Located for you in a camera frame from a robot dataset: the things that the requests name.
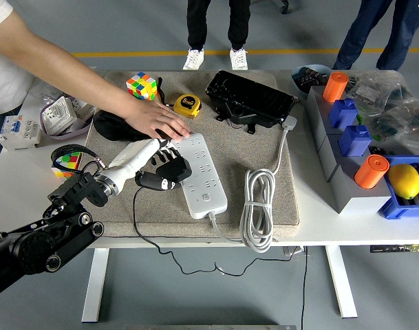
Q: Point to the white table leg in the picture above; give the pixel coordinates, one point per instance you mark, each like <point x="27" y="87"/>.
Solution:
<point x="341" y="285"/>
<point x="95" y="285"/>

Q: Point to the blue plastic bin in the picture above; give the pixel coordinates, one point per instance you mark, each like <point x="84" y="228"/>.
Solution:
<point x="393" y="206"/>

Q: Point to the grey block holder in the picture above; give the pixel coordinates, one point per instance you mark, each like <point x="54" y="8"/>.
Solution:
<point x="350" y="199"/>

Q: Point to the black power adapter plug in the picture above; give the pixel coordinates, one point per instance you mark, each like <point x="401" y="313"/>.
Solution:
<point x="182" y="170"/>

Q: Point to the person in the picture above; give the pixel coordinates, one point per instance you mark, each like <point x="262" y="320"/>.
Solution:
<point x="360" y="34"/>
<point x="199" y="27"/>
<point x="6" y="86"/>

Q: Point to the orange cylinder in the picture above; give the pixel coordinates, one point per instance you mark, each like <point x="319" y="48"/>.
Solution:
<point x="335" y="86"/>
<point x="371" y="172"/>

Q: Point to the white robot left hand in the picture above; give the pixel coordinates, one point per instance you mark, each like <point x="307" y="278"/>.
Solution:
<point x="133" y="159"/>

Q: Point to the grey-brown mat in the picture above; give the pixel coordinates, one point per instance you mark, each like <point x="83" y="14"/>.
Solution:
<point x="230" y="154"/>

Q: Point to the light blue bowl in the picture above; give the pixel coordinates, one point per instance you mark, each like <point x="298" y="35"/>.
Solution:
<point x="296" y="82"/>

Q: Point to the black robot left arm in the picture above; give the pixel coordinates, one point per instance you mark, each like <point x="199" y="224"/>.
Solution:
<point x="75" y="192"/>

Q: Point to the clear bag of components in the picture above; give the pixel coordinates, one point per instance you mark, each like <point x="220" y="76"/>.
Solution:
<point x="402" y="127"/>
<point x="374" y="89"/>

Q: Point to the blue plastic block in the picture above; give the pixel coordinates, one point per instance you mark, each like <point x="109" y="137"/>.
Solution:
<point x="343" y="113"/>
<point x="355" y="141"/>

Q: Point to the large colourful puzzle cube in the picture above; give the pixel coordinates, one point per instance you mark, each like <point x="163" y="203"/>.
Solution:
<point x="142" y="86"/>

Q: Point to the white circuit breaker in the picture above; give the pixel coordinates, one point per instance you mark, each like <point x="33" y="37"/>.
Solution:
<point x="20" y="132"/>

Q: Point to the white power strip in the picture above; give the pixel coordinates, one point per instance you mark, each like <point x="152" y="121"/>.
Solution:
<point x="205" y="161"/>

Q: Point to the black chair castor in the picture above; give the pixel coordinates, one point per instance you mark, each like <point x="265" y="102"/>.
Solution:
<point x="283" y="7"/>

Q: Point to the yellow lemon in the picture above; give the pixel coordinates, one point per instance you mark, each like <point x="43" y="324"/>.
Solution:
<point x="404" y="181"/>

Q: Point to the person's right hand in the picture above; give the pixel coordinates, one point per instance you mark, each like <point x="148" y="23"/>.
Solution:
<point x="154" y="118"/>

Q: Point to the small colourful puzzle cube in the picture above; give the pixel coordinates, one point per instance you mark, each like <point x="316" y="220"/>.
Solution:
<point x="66" y="165"/>

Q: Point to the black table control panel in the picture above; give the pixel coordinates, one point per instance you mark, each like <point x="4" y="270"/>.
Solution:
<point x="384" y="249"/>

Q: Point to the black electronic device housing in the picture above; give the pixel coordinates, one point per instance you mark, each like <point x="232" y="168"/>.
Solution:
<point x="250" y="96"/>

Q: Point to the black fabric pouch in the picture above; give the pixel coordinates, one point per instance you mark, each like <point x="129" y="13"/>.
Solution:
<point x="109" y="127"/>

